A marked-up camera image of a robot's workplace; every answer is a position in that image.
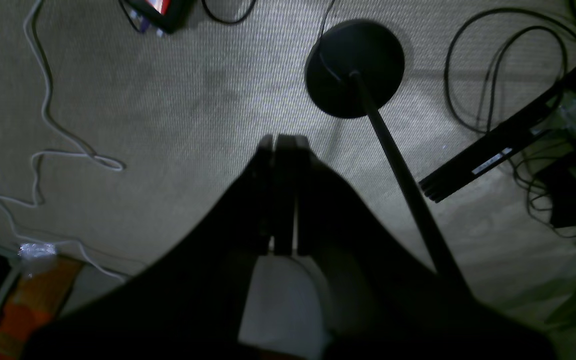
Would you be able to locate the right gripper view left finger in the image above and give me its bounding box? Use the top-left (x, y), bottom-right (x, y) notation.
top-left (21, 134), bottom-right (273, 360)

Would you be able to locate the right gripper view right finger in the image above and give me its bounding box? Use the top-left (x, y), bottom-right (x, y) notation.
top-left (272, 134), bottom-right (556, 360)

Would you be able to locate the black bar with label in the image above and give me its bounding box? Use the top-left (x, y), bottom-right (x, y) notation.
top-left (418, 68), bottom-right (576, 203)

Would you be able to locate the black round-base floor stand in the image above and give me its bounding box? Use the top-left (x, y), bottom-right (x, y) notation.
top-left (304, 19), bottom-right (471, 296)

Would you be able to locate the dark device with red screen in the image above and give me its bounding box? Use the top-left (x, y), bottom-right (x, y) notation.
top-left (118, 0), bottom-right (194, 35)

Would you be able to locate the white floor cable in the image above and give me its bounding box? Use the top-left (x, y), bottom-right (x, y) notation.
top-left (0, 0), bottom-right (129, 281)

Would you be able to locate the black floor cable loop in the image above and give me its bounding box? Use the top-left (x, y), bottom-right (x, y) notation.
top-left (443, 7), bottom-right (576, 135)

